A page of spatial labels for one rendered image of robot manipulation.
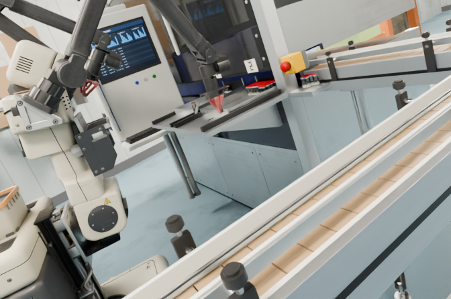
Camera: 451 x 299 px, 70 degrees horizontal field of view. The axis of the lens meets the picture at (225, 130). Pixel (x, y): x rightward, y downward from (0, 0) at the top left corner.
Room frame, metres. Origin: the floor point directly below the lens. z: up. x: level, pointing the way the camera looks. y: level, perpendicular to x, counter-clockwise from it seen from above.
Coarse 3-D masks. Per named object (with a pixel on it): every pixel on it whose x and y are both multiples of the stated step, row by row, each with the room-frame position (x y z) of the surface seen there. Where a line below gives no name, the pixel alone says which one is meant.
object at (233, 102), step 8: (272, 88) 1.36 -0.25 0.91; (232, 96) 1.57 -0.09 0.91; (240, 96) 1.58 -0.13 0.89; (248, 96) 1.54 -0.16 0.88; (256, 96) 1.32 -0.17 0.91; (224, 104) 1.54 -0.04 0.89; (232, 104) 1.49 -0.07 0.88; (240, 104) 1.28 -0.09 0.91; (208, 112) 1.41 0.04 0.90; (216, 112) 1.34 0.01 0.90; (224, 112) 1.28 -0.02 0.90
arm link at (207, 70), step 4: (204, 64) 1.28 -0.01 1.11; (208, 64) 1.28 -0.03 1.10; (212, 64) 1.30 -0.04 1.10; (216, 64) 1.31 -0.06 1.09; (200, 68) 1.29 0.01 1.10; (204, 68) 1.28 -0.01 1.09; (208, 68) 1.28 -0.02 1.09; (212, 68) 1.29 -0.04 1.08; (216, 68) 1.31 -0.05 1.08; (200, 72) 1.30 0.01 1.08; (204, 72) 1.28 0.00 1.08; (208, 72) 1.28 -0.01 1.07; (212, 72) 1.28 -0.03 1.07; (204, 76) 1.28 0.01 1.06; (208, 76) 1.28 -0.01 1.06
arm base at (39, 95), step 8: (40, 80) 1.00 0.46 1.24; (48, 80) 0.99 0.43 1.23; (32, 88) 0.98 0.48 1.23; (40, 88) 0.98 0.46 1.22; (48, 88) 0.98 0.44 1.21; (56, 88) 0.99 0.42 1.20; (64, 88) 1.02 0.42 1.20; (24, 96) 0.94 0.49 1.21; (32, 96) 0.97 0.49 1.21; (40, 96) 0.97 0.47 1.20; (48, 96) 0.97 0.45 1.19; (56, 96) 1.00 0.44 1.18; (32, 104) 0.94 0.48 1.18; (40, 104) 0.94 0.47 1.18; (48, 104) 0.97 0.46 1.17; (56, 104) 0.99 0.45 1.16; (48, 112) 0.95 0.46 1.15
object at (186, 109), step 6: (246, 84) 1.71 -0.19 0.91; (234, 90) 1.67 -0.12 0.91; (240, 90) 1.69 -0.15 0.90; (204, 96) 1.87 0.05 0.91; (192, 102) 1.84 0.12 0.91; (198, 102) 1.85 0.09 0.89; (204, 102) 1.85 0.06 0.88; (180, 108) 1.80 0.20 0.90; (186, 108) 1.82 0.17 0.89; (192, 108) 1.79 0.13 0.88; (180, 114) 1.73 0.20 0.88; (186, 114) 1.65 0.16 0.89
